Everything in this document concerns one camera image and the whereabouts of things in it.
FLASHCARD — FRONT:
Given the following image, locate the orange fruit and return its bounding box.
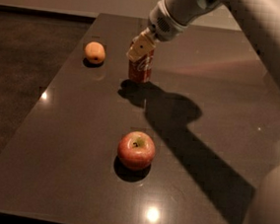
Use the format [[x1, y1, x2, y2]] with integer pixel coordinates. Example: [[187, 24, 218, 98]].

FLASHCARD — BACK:
[[84, 42, 106, 64]]

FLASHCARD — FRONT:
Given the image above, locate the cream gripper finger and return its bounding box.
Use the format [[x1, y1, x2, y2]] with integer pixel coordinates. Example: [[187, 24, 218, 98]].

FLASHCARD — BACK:
[[126, 28, 157, 63]]

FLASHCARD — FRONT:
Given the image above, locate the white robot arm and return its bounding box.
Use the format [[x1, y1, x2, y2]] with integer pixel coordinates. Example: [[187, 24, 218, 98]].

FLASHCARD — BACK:
[[126, 0, 280, 224]]

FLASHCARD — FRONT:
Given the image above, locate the red coke can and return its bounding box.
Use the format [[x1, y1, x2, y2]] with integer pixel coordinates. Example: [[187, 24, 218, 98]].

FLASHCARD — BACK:
[[127, 44, 154, 84]]

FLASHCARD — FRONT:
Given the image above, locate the red apple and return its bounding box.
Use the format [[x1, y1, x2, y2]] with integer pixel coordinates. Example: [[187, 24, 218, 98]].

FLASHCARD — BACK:
[[117, 131, 156, 171]]

